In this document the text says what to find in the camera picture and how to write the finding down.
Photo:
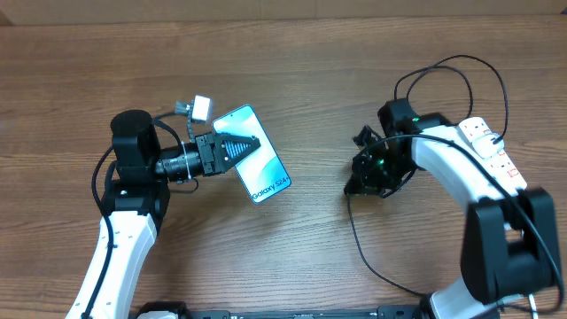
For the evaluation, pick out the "white power strip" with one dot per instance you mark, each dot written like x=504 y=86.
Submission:
x=500 y=165

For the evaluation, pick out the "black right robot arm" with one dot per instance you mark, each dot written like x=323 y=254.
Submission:
x=510 y=246

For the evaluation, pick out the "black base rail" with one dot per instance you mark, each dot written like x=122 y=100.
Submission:
x=179 y=310

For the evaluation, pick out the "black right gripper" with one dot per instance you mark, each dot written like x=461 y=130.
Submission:
x=366 y=185

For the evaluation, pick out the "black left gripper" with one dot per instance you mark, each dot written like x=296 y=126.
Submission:
x=212 y=151

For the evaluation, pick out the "white charger plug adapter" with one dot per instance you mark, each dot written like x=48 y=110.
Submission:
x=488 y=145

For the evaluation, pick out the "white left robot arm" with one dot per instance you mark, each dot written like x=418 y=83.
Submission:
x=135 y=200

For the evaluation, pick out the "Samsung Galaxy smartphone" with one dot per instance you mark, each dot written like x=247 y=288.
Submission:
x=262 y=172

